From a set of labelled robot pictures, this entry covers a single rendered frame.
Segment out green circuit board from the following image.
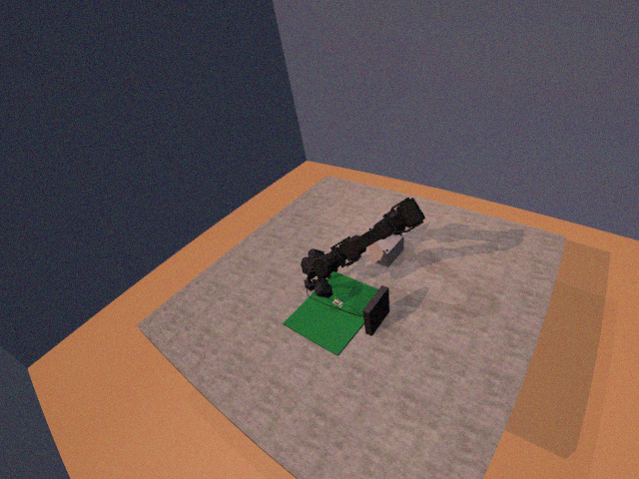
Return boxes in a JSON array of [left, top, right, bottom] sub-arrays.
[[283, 272, 378, 356]]

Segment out black cable with plug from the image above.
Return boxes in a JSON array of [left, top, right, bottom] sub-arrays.
[[304, 279, 362, 317]]

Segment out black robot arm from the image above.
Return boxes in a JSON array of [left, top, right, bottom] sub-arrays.
[[301, 198, 425, 276]]

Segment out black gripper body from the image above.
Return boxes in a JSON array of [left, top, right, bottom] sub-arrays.
[[308, 248, 338, 298]]

